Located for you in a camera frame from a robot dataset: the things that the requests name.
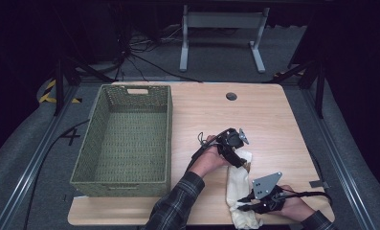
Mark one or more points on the green woven basket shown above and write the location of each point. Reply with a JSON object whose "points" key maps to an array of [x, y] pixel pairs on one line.
{"points": [[127, 134]]}

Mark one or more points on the grey tape piece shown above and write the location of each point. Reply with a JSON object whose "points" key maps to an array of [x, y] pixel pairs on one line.
{"points": [[318, 184]]}

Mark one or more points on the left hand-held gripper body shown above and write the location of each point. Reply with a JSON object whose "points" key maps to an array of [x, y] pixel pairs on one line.
{"points": [[230, 140]]}

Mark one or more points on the white cloth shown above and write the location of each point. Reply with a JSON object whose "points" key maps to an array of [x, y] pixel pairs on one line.
{"points": [[238, 188]]}

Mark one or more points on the person's left hand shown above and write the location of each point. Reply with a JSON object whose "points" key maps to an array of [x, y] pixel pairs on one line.
{"points": [[208, 161]]}

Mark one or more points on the black metal stand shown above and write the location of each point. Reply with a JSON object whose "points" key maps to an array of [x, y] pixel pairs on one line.
{"points": [[320, 92], [59, 86]]}

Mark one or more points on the yellow black hazard tape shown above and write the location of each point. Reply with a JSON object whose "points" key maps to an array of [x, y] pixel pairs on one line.
{"points": [[47, 94]]}

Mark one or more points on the grey metal table frame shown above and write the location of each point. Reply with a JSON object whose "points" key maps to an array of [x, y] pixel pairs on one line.
{"points": [[222, 19]]}

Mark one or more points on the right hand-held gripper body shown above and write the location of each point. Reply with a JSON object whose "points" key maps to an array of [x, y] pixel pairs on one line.
{"points": [[269, 199]]}

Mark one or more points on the person's right hand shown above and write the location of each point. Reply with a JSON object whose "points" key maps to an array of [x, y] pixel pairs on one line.
{"points": [[296, 207]]}

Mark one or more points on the round table grommet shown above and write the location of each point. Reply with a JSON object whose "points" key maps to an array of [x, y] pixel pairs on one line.
{"points": [[231, 96]]}

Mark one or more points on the aluminium floor rail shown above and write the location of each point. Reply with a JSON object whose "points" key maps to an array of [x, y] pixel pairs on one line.
{"points": [[340, 166], [34, 163]]}

